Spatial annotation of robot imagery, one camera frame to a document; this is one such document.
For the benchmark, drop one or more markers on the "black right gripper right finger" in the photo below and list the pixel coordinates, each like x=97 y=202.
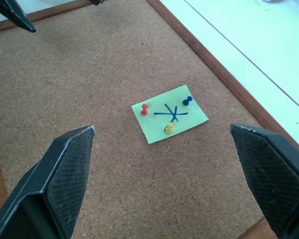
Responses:
x=271 y=174

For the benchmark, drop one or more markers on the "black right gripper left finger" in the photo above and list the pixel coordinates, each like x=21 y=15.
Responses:
x=52 y=189

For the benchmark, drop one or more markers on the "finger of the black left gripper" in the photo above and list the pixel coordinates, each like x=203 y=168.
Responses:
x=97 y=1
x=12 y=13

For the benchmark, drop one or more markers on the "green paper note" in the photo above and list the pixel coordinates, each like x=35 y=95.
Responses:
x=187 y=122

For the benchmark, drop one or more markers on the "blue push pin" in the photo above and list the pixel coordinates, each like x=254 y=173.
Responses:
x=187 y=100

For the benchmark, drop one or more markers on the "yellow push pin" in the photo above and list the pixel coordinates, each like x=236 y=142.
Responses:
x=169 y=128

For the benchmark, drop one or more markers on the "red push pin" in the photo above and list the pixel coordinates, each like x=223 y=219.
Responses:
x=144 y=109

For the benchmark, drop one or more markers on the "cork board with wooden frame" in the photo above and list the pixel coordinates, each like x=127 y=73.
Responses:
x=94 y=82

